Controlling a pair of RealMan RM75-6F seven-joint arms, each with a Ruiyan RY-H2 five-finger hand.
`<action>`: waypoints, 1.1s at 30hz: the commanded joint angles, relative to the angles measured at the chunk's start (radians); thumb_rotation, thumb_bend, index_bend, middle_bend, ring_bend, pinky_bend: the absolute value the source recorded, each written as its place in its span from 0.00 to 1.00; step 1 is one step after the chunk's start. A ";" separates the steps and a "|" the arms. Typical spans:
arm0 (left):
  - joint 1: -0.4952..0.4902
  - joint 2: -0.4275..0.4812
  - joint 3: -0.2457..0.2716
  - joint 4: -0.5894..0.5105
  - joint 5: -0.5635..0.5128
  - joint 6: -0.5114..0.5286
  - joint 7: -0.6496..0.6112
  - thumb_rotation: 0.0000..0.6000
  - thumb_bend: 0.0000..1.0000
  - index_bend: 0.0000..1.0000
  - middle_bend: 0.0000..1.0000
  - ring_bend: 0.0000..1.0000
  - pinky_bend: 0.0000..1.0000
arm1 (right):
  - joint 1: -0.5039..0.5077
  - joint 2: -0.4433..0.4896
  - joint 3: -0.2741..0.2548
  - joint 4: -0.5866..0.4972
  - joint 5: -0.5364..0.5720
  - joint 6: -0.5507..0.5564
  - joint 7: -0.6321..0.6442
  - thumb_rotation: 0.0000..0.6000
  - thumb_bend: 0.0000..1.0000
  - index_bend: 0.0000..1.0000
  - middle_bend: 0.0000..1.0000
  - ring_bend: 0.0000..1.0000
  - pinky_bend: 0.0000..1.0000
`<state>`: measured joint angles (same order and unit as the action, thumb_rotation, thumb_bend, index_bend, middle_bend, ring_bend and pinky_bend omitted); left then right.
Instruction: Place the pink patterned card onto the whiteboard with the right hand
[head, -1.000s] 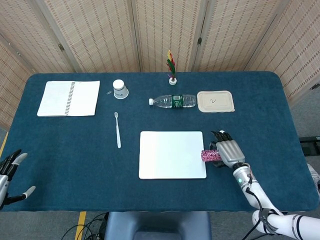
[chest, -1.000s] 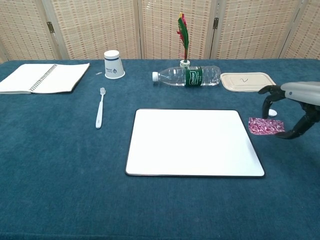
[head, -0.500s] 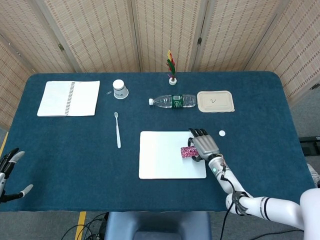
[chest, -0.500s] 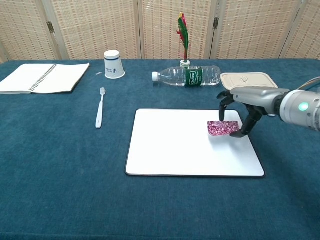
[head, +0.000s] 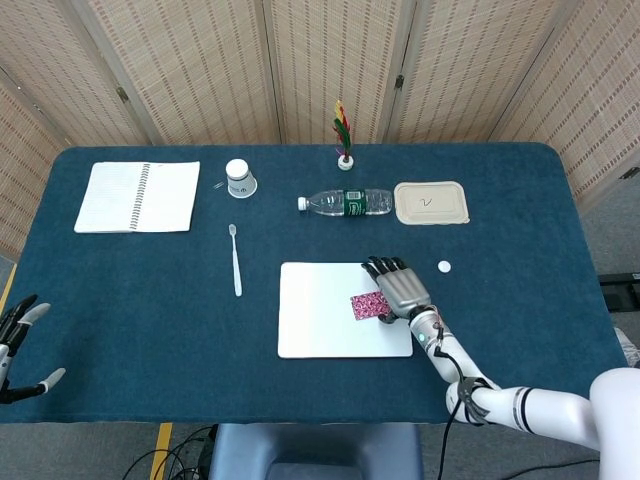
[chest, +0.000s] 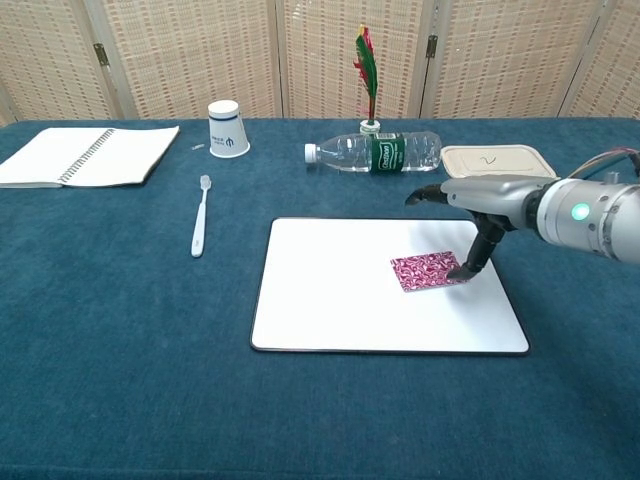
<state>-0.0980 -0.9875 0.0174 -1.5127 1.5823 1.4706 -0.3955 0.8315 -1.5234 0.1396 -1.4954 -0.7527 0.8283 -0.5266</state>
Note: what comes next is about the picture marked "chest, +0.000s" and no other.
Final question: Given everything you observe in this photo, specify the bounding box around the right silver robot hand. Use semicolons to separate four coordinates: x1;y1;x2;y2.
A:
404;174;545;284

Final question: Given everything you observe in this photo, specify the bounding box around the white board black frame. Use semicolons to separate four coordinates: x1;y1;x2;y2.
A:
249;217;531;357

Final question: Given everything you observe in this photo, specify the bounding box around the beige food container lid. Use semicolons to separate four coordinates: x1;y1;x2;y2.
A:
440;144;559;180

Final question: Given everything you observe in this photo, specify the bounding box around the clear plastic water bottle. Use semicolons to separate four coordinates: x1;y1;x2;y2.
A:
303;130;443;177

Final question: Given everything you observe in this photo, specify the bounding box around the red green feather shuttlecock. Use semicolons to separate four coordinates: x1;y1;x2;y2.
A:
352;23;382;136

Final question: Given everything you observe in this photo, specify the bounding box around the white upturned paper cup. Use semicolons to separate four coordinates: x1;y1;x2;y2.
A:
207;99;251;159

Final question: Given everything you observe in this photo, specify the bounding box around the white toothbrush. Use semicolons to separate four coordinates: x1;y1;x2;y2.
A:
190;174;212;259

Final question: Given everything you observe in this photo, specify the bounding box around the woven folding screen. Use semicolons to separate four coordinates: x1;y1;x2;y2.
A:
0;0;640;126

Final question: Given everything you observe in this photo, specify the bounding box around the open spiral notebook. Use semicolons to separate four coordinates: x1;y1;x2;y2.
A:
0;126;181;190

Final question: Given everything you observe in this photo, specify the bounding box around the dark blue tablecloth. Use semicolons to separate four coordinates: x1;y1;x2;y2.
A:
0;117;640;480

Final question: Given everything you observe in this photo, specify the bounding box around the right arm wiring cable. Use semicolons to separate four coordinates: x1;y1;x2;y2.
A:
566;147;640;187

